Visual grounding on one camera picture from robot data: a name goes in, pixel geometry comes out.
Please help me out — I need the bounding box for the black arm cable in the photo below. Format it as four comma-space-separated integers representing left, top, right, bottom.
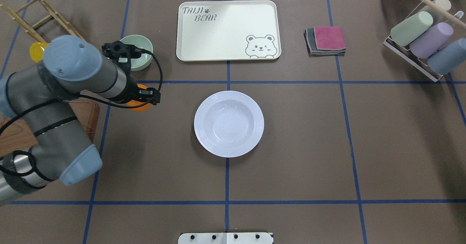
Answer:
0, 49, 163, 190

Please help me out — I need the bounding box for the purple tumbler cup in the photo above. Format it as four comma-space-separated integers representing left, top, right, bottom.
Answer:
409, 22, 454, 59

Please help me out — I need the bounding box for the wooden cutting board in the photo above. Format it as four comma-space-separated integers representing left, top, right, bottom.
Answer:
0, 99, 100, 156

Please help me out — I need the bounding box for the cream bear serving tray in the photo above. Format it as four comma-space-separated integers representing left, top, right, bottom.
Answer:
176, 0, 282, 62

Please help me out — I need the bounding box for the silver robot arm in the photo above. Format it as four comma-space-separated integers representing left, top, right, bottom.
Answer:
1, 35, 161, 206

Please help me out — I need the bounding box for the yellow mug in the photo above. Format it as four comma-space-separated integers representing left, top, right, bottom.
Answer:
29, 43, 50, 63

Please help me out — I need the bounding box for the green tumbler cup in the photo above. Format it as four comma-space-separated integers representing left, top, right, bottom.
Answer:
390, 11, 433, 46

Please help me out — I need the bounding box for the white wire cup rack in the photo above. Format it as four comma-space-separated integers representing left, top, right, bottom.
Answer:
383, 0, 465, 82

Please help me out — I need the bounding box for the wooden mug drying rack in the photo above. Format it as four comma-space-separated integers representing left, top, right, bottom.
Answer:
1, 0, 85, 43

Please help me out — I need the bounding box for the beige tumbler cup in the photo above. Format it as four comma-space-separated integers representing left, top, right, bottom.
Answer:
433, 0, 452, 12

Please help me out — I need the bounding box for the grey folded cloth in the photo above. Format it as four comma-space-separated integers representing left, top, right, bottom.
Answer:
304, 27, 347, 55

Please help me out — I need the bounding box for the pink folded cloth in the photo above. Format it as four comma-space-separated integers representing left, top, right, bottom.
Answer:
313, 26, 346, 51

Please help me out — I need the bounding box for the orange fruit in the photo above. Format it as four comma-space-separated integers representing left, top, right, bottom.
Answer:
126, 83, 153, 112

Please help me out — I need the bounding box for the blue tumbler cup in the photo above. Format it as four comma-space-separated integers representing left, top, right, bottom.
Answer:
427, 38, 466, 75

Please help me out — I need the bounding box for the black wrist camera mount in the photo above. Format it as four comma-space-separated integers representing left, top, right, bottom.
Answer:
101, 40, 135, 71

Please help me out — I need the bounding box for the green ceramic bowl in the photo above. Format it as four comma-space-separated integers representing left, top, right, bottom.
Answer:
120, 35, 153, 71

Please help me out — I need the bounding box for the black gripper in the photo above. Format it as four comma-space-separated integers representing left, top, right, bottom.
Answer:
116, 78, 161, 105

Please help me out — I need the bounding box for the white ceramic plate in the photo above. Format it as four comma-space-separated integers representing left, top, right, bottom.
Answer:
194, 91, 265, 158

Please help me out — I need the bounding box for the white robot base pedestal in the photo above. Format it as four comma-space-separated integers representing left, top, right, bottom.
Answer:
178, 232, 274, 244

